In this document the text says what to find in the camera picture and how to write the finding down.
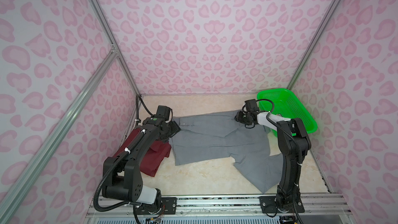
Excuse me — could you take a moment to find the maroon long sleeve shirt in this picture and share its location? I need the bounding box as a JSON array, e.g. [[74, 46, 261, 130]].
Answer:
[[113, 128, 172, 177]]

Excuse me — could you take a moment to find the grey long sleeve shirt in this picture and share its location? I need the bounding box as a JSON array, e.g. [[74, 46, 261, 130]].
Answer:
[[171, 111, 283, 193]]

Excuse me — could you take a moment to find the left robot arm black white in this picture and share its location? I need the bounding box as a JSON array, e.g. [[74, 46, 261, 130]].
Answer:
[[93, 105, 180, 213]]

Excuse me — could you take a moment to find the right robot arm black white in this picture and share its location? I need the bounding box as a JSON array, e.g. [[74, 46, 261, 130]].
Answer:
[[235, 111, 311, 213]]

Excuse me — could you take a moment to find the green plastic basket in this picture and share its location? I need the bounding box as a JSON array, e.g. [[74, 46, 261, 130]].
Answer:
[[257, 88, 318, 134]]

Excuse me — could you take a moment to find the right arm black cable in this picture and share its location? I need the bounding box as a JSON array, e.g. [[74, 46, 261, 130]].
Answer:
[[242, 99, 304, 169]]

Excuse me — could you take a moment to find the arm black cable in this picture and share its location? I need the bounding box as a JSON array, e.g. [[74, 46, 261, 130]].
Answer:
[[135, 94, 154, 128], [242, 99, 304, 169]]

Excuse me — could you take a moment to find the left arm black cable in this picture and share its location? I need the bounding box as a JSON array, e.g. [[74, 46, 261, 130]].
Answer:
[[135, 94, 154, 128]]

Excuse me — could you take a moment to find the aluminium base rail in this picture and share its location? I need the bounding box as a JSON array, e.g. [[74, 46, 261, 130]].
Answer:
[[84, 193, 355, 224]]

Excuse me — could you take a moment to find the left rear aluminium frame post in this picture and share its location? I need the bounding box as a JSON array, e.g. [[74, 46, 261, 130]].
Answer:
[[88, 0, 142, 96]]

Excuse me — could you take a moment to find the aluminium frame post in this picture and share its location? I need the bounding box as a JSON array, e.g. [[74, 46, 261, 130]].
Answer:
[[287, 0, 344, 91], [88, 0, 142, 96]]

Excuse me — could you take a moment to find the left aluminium frame diagonal strut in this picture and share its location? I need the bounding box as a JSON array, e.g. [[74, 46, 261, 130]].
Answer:
[[1, 50, 118, 224]]

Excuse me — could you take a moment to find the right rear aluminium frame post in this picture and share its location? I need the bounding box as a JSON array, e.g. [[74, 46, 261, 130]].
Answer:
[[287, 0, 344, 91]]

